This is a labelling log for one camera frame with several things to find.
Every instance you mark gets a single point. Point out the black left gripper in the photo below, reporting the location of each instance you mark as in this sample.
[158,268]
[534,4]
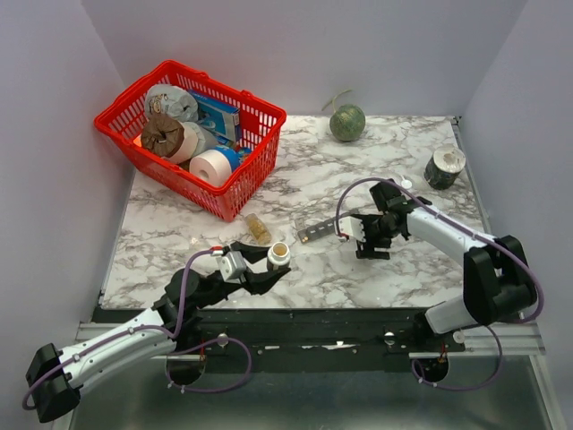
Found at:
[259,283]

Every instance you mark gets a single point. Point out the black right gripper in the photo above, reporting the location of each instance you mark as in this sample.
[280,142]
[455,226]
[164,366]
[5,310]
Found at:
[366,250]

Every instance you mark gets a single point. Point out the grey bottle white cap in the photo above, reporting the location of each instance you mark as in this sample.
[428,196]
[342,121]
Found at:
[278,256]

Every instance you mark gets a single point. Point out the clear bottle of yellow pills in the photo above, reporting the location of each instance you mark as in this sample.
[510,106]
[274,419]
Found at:
[258,229]

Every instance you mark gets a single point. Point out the grey weekly pill organizer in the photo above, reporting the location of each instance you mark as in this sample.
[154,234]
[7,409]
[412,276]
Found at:
[307,234]

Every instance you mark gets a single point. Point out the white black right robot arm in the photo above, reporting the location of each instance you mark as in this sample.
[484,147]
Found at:
[497,281]

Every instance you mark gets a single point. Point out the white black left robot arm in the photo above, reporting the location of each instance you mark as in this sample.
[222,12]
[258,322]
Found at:
[57,378]

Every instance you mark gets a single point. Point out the cream lotion pump bottle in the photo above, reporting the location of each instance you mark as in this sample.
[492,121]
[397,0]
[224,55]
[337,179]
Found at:
[402,182]

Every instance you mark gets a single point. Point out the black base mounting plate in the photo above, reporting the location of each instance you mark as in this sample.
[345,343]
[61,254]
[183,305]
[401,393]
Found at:
[322,340]

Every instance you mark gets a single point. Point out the white toilet roll blue wrap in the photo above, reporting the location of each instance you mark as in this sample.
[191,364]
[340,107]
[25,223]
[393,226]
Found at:
[216,165]

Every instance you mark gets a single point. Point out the green netted melon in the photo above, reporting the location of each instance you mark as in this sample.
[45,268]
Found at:
[347,122]

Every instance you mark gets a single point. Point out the red plastic shopping basket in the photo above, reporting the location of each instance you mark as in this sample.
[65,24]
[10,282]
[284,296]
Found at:
[260,123]

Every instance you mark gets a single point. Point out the brown wrapped toilet roll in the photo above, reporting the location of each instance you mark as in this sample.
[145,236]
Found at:
[169,139]

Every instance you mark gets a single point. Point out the blue white cardboard box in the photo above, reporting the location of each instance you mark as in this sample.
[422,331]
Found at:
[218,117]

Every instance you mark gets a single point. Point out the grey wrapped toilet roll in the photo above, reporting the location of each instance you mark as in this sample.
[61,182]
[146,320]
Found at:
[172,101]

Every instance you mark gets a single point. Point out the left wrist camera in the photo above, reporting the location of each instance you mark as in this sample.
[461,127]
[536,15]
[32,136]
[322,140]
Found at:
[232,266]

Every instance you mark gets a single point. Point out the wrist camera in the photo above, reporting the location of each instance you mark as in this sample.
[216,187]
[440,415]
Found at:
[232,266]
[350,227]

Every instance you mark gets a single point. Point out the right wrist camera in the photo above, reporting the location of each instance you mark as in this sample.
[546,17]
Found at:
[350,227]

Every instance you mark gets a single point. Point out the aluminium rail frame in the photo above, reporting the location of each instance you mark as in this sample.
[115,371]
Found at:
[491,384]

